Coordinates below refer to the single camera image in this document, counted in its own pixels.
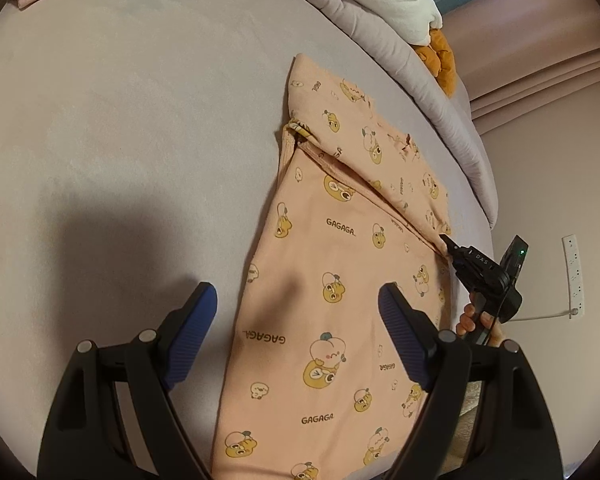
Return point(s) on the person's right hand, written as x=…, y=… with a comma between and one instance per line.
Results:
x=466, y=320

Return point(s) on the grey quilted duvet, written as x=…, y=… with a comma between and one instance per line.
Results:
x=430, y=125

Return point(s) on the bed with lilac sheet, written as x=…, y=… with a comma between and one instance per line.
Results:
x=130, y=160

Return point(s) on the peach printed pajama garment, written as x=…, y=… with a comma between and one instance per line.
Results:
x=330, y=260

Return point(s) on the pink curtain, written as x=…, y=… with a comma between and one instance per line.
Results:
x=530, y=35

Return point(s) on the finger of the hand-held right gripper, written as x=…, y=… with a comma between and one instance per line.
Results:
x=451, y=247

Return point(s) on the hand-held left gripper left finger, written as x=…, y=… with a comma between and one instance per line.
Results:
x=195, y=325

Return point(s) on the white power strip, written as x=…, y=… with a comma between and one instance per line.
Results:
x=574, y=270

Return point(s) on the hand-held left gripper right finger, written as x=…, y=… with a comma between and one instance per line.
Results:
x=400, y=330

